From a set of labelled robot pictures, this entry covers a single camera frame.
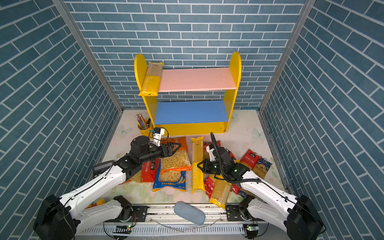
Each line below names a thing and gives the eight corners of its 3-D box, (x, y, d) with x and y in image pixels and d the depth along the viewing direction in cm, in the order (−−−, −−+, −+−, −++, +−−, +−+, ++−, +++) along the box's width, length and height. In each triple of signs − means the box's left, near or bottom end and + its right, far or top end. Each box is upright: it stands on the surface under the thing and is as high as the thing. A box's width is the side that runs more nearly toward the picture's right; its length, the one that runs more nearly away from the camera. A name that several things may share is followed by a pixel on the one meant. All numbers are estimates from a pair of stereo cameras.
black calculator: (95, 178, 87) (92, 175, 84) (94, 170, 90) (91, 167, 88) (115, 168, 91) (113, 166, 88) (113, 161, 94) (111, 158, 92)
